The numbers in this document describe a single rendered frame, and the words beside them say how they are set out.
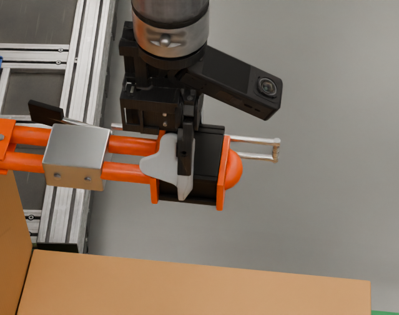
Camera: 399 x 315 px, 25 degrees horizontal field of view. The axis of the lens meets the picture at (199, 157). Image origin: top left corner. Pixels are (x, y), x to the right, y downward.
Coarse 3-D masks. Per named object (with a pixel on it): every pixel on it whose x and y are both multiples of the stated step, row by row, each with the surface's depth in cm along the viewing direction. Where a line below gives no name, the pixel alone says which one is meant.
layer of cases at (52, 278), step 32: (32, 256) 160; (64, 256) 160; (96, 256) 160; (32, 288) 156; (64, 288) 156; (96, 288) 156; (128, 288) 156; (160, 288) 156; (192, 288) 156; (224, 288) 156; (256, 288) 156; (288, 288) 156; (320, 288) 156; (352, 288) 156
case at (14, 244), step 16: (0, 176) 137; (0, 192) 138; (16, 192) 147; (0, 208) 139; (16, 208) 148; (0, 224) 139; (16, 224) 149; (0, 240) 140; (16, 240) 150; (0, 256) 141; (16, 256) 151; (0, 272) 142; (16, 272) 152; (0, 288) 142; (16, 288) 152; (0, 304) 143; (16, 304) 153
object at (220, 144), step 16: (208, 144) 105; (224, 144) 105; (208, 160) 103; (224, 160) 103; (208, 176) 102; (224, 176) 102; (160, 192) 106; (176, 192) 105; (192, 192) 105; (208, 192) 104; (224, 192) 105
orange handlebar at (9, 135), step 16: (0, 128) 108; (16, 128) 108; (32, 128) 108; (0, 144) 106; (32, 144) 108; (112, 144) 107; (128, 144) 107; (144, 144) 107; (0, 160) 105; (16, 160) 105; (32, 160) 105; (240, 160) 106; (112, 176) 105; (128, 176) 104; (144, 176) 104; (240, 176) 105
